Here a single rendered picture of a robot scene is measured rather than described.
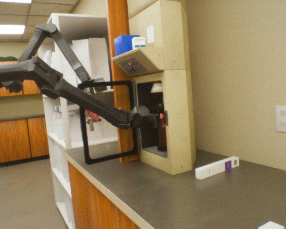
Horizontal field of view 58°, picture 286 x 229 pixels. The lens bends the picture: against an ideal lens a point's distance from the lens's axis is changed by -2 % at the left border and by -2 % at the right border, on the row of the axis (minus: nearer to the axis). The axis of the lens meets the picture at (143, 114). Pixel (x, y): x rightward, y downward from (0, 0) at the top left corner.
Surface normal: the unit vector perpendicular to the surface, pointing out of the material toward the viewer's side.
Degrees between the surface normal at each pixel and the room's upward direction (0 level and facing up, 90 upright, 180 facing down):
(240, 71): 90
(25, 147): 90
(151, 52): 90
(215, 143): 90
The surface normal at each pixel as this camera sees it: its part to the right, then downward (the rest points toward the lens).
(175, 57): 0.47, 0.04
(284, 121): -0.88, 0.11
